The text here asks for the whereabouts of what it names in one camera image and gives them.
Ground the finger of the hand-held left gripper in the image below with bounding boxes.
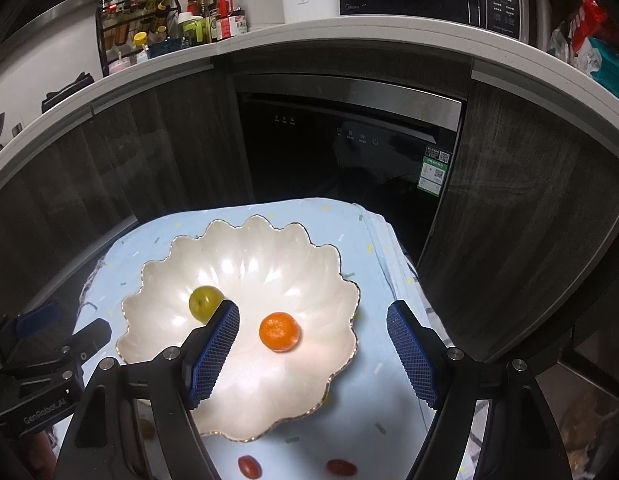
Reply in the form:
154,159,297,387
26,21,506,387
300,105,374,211
14,302,75,341
4,318,113,396

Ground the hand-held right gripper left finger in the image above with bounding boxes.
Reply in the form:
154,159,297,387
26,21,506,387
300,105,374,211
52,300,240,480

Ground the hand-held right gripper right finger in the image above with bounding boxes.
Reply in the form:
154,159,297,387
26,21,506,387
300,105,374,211
387,300,575,480

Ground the green plum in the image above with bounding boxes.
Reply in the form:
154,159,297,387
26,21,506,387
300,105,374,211
188,284,225,324

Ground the orange mandarin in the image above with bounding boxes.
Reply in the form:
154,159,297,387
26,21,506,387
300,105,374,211
258,311,301,353

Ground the white scalloped bowl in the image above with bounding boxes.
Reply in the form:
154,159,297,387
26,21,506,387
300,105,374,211
117,214,361,443

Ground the red cherry tomato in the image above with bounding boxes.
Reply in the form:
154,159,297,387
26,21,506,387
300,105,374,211
325,458,358,477
238,455,263,479

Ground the person's left hand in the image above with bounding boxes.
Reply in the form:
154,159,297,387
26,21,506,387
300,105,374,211
27,430,58,471

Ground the light blue speckled cloth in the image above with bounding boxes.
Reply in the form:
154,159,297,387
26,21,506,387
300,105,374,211
80,197,490,480

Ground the dark wood cabinet door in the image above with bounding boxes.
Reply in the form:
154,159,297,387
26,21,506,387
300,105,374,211
0,57,253,341
417,60,619,376

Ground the green sticker label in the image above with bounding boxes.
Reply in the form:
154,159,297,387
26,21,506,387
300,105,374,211
418,150,451,193

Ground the black built-in dishwasher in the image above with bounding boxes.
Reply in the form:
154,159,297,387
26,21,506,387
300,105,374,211
234,77,465,261

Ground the black stove pan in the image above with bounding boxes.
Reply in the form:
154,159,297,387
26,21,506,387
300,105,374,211
42,74,95,113

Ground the green lid container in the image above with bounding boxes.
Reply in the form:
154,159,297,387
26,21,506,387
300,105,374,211
178,12,206,46

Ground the white kitchen countertop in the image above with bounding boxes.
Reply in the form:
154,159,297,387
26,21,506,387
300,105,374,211
0,15,619,201

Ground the red label sauce bottle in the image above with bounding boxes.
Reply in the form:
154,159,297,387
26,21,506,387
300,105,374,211
217,0,250,38

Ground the teal plastic bag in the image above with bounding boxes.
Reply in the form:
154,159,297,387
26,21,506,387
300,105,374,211
589,37,619,91

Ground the white rice cooker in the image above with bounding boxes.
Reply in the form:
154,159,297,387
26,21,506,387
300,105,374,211
282,0,339,25

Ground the red plastic bag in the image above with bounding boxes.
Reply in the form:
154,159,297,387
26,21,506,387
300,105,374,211
579,0,610,36

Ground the black wire spice rack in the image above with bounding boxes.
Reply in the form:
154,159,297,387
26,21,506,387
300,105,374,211
96,0,183,78

